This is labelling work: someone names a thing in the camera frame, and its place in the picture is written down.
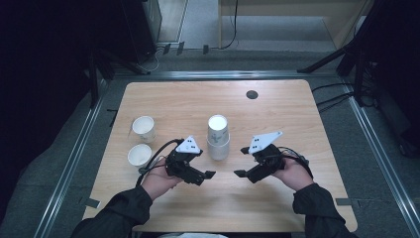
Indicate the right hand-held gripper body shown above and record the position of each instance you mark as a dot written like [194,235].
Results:
[269,158]

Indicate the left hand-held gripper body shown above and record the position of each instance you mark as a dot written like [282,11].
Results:
[176,163]

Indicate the white paper cup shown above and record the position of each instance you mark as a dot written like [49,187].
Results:
[139,155]
[143,128]
[218,151]
[218,127]

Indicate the person's left hand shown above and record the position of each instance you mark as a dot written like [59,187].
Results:
[161,181]

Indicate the person's right hand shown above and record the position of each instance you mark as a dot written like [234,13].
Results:
[294,173]

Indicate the dark round table grommet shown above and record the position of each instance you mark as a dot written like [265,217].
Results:
[252,94]

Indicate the grey tape piece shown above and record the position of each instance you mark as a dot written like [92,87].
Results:
[91,202]
[345,201]

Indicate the black tape piece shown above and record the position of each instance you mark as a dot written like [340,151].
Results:
[166,49]
[205,49]
[180,48]

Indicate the black tripod stand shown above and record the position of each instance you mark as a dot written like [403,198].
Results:
[323,61]

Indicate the black metal stand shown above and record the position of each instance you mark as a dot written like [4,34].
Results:
[94,82]

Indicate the black cabinet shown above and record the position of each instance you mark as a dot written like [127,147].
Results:
[138,29]

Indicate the light wooden furniture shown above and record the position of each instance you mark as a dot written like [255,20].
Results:
[343,20]

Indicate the dark curtain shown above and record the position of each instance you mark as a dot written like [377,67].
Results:
[399,66]
[39,82]

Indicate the aluminium floor rail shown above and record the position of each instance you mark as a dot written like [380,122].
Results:
[376,148]
[70,168]
[185,75]

